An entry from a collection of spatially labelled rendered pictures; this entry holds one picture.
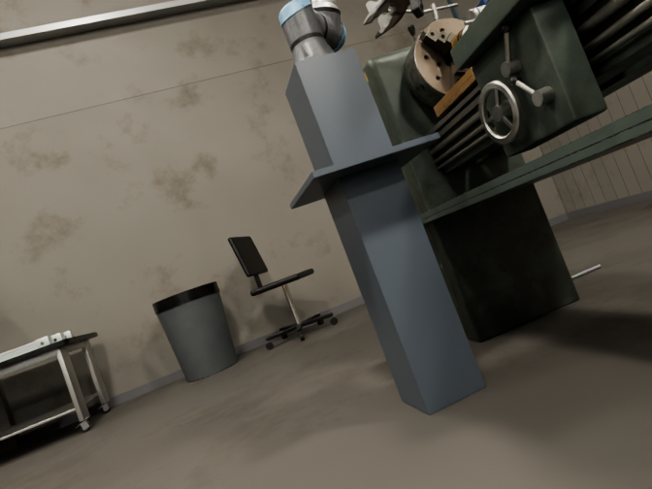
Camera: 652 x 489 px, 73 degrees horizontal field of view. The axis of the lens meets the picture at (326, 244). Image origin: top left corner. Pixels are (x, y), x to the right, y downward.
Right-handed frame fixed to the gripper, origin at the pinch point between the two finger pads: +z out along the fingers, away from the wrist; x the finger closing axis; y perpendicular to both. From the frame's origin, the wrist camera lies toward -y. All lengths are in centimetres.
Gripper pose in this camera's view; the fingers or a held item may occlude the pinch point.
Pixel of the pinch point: (374, 29)
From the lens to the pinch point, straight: 152.8
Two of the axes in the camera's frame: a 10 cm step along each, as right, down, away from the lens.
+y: -4.9, -7.6, 4.3
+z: -6.9, 6.4, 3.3
